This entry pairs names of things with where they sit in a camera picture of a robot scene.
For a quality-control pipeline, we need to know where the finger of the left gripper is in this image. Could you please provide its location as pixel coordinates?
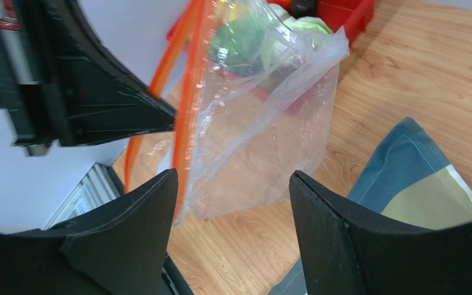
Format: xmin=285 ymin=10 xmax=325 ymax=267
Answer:
xmin=13 ymin=1 xmax=176 ymax=147

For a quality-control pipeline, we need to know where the green lettuce cabbage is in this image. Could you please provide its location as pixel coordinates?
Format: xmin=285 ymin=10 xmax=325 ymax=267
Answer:
xmin=208 ymin=16 xmax=332 ymax=77

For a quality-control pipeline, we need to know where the red plastic bin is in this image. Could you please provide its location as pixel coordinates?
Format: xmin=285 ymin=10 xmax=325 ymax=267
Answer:
xmin=166 ymin=0 xmax=375 ymax=101

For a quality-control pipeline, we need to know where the dark avocado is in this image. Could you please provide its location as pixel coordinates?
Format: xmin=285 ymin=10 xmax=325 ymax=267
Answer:
xmin=290 ymin=0 xmax=319 ymax=18

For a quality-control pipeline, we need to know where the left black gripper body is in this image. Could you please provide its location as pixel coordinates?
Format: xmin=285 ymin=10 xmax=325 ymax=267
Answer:
xmin=0 ymin=1 xmax=52 ymax=157

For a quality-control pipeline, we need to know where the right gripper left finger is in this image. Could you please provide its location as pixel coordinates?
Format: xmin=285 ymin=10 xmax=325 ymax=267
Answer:
xmin=0 ymin=169 xmax=178 ymax=294

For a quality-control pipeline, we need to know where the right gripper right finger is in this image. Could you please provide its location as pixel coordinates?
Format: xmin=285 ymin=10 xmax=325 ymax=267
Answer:
xmin=289 ymin=170 xmax=472 ymax=294

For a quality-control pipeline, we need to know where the clear zip top bag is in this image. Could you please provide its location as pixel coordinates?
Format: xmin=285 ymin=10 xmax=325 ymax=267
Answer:
xmin=124 ymin=1 xmax=349 ymax=222

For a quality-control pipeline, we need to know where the plaid pillow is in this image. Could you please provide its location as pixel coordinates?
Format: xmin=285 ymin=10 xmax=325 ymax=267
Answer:
xmin=271 ymin=117 xmax=472 ymax=294

